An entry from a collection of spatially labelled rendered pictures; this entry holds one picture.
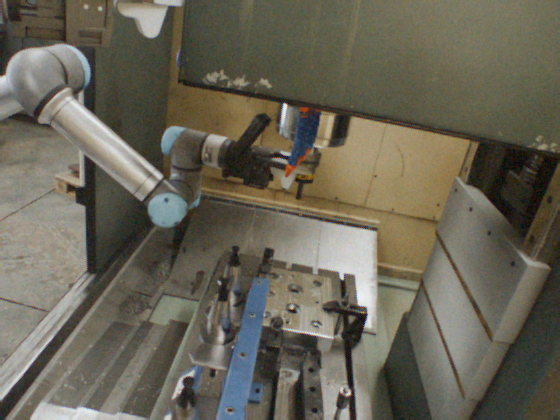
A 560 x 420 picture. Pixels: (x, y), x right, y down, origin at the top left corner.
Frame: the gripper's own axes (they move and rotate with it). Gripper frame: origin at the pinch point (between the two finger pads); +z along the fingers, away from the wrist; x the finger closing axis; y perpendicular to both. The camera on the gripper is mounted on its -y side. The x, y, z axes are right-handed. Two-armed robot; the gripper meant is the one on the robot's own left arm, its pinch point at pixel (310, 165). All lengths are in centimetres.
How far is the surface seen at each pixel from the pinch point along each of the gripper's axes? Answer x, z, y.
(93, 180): -18, -71, 27
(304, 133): 16.4, 0.6, -10.8
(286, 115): 6.5, -5.6, -11.1
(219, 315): 35.5, -4.3, 17.8
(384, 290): -100, 33, 86
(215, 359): 40.1, -2.5, 22.9
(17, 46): -328, -426, 45
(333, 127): 6.0, 4.2, -10.7
